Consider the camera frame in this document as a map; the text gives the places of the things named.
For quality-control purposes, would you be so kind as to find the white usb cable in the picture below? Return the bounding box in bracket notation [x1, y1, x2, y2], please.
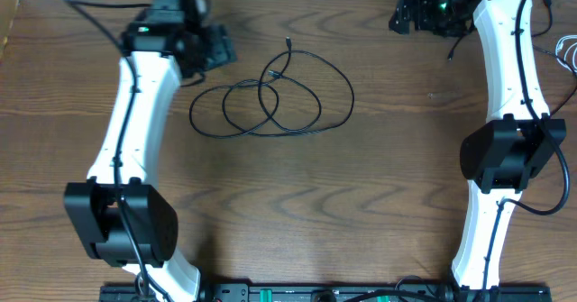
[554, 34, 577, 73]

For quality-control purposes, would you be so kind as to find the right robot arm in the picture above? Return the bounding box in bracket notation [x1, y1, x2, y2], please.
[389, 0, 571, 301]

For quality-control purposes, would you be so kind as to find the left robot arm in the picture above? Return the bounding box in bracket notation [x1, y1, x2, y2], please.
[64, 0, 235, 301]

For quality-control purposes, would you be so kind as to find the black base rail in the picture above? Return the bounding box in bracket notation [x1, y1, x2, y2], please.
[98, 281, 554, 302]

